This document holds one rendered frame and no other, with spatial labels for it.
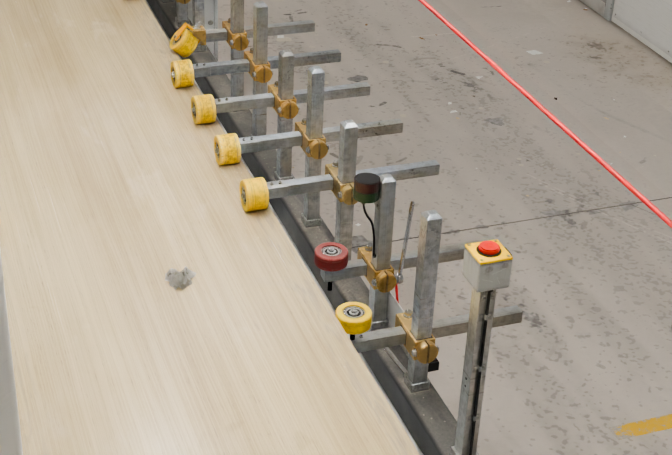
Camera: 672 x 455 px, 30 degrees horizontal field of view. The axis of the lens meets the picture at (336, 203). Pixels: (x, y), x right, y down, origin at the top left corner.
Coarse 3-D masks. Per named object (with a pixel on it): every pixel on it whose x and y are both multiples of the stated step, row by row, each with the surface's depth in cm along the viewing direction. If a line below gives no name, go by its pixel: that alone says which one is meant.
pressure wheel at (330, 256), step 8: (320, 248) 296; (328, 248) 297; (336, 248) 297; (344, 248) 297; (320, 256) 293; (328, 256) 293; (336, 256) 293; (344, 256) 294; (320, 264) 294; (328, 264) 293; (336, 264) 293; (344, 264) 295; (328, 288) 300
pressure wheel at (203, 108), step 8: (192, 96) 350; (200, 96) 349; (208, 96) 349; (192, 104) 352; (200, 104) 347; (208, 104) 348; (192, 112) 350; (200, 112) 347; (208, 112) 348; (200, 120) 348; (208, 120) 349
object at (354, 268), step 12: (480, 240) 311; (408, 252) 305; (444, 252) 306; (456, 252) 307; (348, 264) 299; (360, 264) 299; (396, 264) 302; (408, 264) 304; (324, 276) 297; (336, 276) 298; (348, 276) 299
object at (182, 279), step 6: (174, 270) 285; (186, 270) 284; (168, 276) 283; (174, 276) 281; (180, 276) 283; (186, 276) 283; (192, 276) 284; (174, 282) 281; (180, 282) 282; (186, 282) 281; (174, 288) 280
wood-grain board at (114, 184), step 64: (0, 0) 427; (64, 0) 429; (128, 0) 432; (0, 64) 381; (64, 64) 383; (128, 64) 385; (0, 128) 345; (64, 128) 346; (128, 128) 348; (192, 128) 349; (0, 192) 314; (64, 192) 316; (128, 192) 317; (192, 192) 318; (64, 256) 290; (128, 256) 291; (192, 256) 292; (256, 256) 293; (64, 320) 268; (128, 320) 269; (192, 320) 270; (256, 320) 271; (320, 320) 272; (64, 384) 250; (128, 384) 250; (192, 384) 251; (256, 384) 252; (320, 384) 253; (64, 448) 233; (128, 448) 234; (192, 448) 235; (256, 448) 235; (320, 448) 236; (384, 448) 237
